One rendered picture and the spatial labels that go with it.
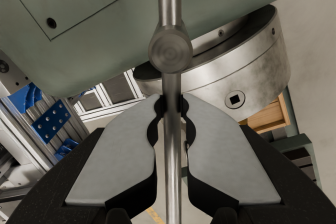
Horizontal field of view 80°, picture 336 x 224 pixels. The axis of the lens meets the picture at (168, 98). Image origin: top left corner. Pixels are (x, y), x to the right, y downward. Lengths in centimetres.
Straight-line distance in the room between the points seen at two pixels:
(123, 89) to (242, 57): 129
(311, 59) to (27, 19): 177
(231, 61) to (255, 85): 6
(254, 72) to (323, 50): 155
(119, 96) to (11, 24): 128
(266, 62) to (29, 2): 34
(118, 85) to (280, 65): 128
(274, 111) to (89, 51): 68
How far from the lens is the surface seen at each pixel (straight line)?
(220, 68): 31
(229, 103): 34
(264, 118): 83
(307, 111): 209
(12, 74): 66
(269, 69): 37
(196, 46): 35
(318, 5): 176
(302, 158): 89
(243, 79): 34
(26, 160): 87
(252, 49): 34
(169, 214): 17
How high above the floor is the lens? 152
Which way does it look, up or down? 60 degrees down
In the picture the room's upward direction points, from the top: 171 degrees counter-clockwise
